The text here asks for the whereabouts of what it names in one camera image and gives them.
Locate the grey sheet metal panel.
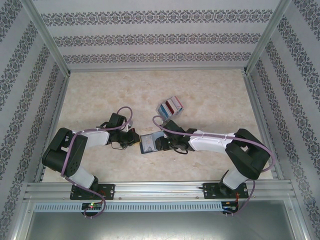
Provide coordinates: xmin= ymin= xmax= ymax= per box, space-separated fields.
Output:
xmin=11 ymin=198 xmax=311 ymax=240

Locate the controller circuit board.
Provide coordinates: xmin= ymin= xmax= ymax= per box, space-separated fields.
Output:
xmin=223 ymin=201 xmax=239 ymax=214
xmin=81 ymin=202 xmax=103 ymax=210

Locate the upright aluminium post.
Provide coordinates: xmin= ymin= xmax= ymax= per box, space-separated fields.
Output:
xmin=242 ymin=0 xmax=293 ymax=75
xmin=23 ymin=0 xmax=73 ymax=76

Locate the blue white card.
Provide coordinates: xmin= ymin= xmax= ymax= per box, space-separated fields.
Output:
xmin=157 ymin=103 xmax=171 ymax=118

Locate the right side aluminium rail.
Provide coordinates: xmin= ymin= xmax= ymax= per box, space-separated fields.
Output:
xmin=243 ymin=72 xmax=286 ymax=181

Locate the right controller circuit board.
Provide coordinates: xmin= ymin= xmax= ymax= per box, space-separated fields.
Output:
xmin=223 ymin=201 xmax=239 ymax=214

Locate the left side aluminium rail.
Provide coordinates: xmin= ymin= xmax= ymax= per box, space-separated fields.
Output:
xmin=33 ymin=72 xmax=73 ymax=185

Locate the slotted grey cable duct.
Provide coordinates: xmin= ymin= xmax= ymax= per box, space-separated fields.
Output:
xmin=33 ymin=201 xmax=223 ymax=212

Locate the right upright aluminium post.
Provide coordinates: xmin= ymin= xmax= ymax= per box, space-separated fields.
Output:
xmin=242 ymin=0 xmax=293 ymax=75

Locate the left controller circuit board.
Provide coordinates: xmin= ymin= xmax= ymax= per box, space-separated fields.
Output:
xmin=81 ymin=202 xmax=103 ymax=210

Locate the clear plastic card box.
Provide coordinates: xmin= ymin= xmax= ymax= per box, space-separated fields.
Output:
xmin=156 ymin=95 xmax=185 ymax=121

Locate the left upright aluminium post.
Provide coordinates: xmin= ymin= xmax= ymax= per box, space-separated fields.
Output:
xmin=23 ymin=0 xmax=73 ymax=76

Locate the dark blue leather card holder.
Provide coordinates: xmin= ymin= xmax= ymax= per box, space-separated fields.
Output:
xmin=139 ymin=131 xmax=164 ymax=155

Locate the long aluminium base rail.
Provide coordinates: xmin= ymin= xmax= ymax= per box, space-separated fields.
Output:
xmin=23 ymin=181 xmax=297 ymax=201

